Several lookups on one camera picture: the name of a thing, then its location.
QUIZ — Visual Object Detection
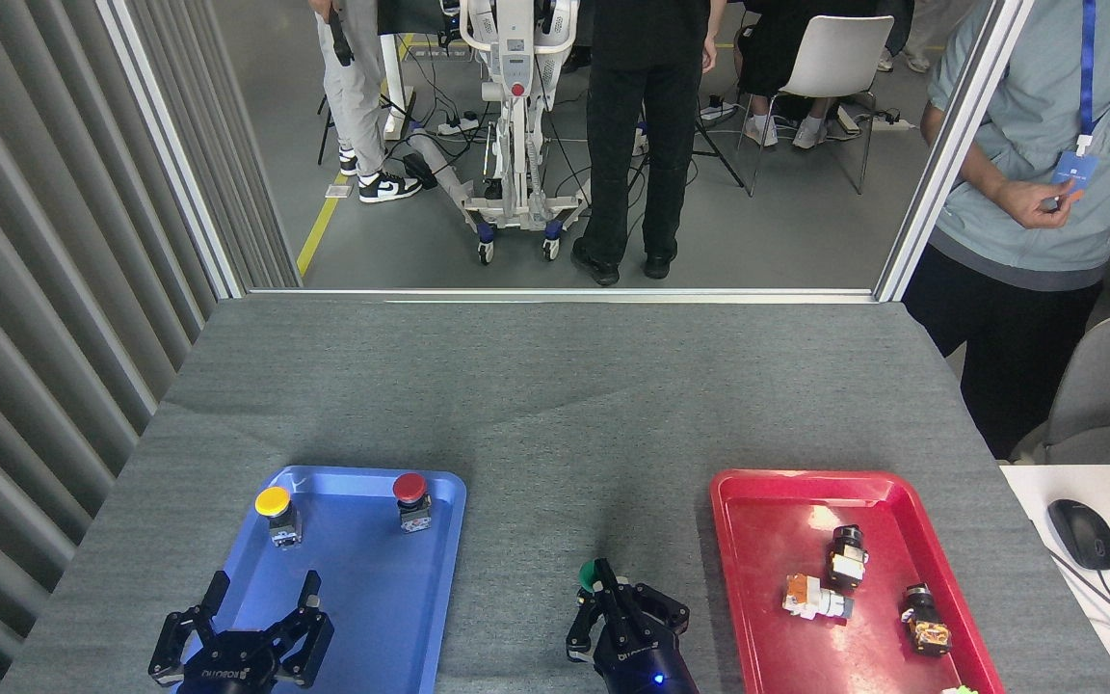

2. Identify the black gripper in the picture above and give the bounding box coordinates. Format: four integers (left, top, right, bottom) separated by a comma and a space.
148, 571, 335, 694
566, 561, 700, 694

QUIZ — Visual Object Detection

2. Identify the yellow push button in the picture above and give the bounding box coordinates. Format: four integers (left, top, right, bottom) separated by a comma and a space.
254, 485, 304, 550

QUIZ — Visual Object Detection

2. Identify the red push button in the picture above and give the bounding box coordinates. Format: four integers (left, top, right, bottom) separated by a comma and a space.
392, 471, 434, 533

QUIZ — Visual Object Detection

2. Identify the person's right hand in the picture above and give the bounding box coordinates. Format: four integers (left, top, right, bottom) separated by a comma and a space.
991, 178, 1083, 230

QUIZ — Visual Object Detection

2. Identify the blue plastic tray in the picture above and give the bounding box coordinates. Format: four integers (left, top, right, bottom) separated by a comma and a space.
191, 466, 468, 694

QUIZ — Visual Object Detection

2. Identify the red plastic tray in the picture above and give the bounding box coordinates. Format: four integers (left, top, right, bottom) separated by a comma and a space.
709, 468, 1007, 694

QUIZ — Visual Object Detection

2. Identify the white side desk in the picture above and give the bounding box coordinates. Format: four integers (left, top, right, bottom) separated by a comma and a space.
1000, 465, 1110, 694

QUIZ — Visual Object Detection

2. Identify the black tripod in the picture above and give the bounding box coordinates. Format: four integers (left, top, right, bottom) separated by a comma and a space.
690, 106, 747, 194

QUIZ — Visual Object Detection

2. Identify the black computer mouse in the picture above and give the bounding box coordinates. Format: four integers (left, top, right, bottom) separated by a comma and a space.
1046, 498, 1110, 572

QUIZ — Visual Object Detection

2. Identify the person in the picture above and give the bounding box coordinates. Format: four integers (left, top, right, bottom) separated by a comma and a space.
309, 0, 423, 203
569, 0, 729, 287
878, 0, 975, 75
902, 0, 1110, 462
736, 0, 915, 150

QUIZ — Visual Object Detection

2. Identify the white wheeled stand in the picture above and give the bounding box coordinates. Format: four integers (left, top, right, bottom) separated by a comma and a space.
406, 0, 590, 265

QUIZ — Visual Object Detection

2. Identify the white chair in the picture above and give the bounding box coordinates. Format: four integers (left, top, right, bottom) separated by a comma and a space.
738, 14, 896, 194

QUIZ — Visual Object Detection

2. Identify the white and orange switch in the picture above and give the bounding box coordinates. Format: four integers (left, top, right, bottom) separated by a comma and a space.
782, 574, 856, 623

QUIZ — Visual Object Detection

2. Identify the black knob switch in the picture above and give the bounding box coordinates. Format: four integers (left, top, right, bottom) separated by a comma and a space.
826, 524, 870, 590

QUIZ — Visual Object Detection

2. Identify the black and orange switch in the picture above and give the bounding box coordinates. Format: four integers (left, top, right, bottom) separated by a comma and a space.
900, 583, 953, 658

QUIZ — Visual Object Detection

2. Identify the silver rail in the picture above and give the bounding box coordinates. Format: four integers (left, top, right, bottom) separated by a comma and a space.
247, 286, 879, 305

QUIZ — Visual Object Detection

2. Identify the silver post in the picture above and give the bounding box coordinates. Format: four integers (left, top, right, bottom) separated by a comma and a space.
875, 0, 1036, 302
95, 0, 250, 300

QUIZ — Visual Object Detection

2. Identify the black mouse cable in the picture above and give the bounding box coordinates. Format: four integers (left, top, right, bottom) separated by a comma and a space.
1046, 549, 1110, 694

